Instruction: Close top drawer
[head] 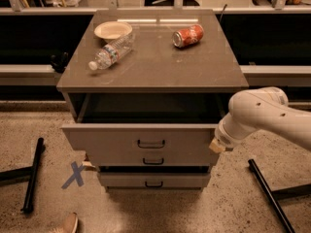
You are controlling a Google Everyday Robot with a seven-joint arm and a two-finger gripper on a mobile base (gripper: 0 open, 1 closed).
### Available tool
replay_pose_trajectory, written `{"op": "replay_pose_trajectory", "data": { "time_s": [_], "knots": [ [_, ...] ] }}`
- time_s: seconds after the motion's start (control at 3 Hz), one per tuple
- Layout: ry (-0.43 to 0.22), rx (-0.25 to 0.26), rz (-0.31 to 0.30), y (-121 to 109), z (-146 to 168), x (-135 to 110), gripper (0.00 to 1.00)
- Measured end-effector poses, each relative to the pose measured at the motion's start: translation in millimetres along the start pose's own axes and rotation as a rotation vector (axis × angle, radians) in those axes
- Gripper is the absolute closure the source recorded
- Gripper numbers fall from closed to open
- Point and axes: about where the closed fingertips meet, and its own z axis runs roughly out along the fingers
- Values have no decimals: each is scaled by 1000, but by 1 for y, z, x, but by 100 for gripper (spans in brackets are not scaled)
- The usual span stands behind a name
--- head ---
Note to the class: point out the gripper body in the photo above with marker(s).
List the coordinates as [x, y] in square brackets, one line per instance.
[224, 138]

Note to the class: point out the grey top drawer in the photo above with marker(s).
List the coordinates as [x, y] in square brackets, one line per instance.
[147, 121]

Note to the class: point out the grey drawer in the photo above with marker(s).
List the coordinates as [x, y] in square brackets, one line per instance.
[168, 157]
[147, 121]
[154, 180]

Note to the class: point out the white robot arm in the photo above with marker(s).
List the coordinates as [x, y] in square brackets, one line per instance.
[261, 109]

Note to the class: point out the grey drawer cabinet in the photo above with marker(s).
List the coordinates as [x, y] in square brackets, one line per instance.
[154, 65]

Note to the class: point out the grey bottom drawer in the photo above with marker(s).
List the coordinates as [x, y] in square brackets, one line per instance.
[154, 180]

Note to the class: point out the grey middle drawer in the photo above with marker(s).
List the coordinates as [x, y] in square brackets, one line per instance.
[168, 157]

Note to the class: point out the black right floor stand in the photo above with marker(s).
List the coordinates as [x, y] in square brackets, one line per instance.
[274, 196]

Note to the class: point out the black floor stand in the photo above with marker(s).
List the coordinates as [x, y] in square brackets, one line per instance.
[29, 173]
[274, 196]

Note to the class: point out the orange soda can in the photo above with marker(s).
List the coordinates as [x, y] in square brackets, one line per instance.
[188, 36]

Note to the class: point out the clear plastic water bottle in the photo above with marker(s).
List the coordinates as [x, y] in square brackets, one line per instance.
[111, 53]

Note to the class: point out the blue tape cross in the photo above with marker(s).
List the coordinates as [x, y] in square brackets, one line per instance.
[76, 175]

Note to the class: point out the cream paper bowl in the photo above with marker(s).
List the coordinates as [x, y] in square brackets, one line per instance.
[111, 30]

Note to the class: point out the beige shoe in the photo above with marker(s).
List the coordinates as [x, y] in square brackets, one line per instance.
[69, 225]

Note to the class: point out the black left floor stand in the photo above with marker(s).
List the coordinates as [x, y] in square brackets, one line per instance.
[29, 173]

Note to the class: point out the black clamp on rail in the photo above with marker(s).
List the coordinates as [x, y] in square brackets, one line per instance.
[59, 62]

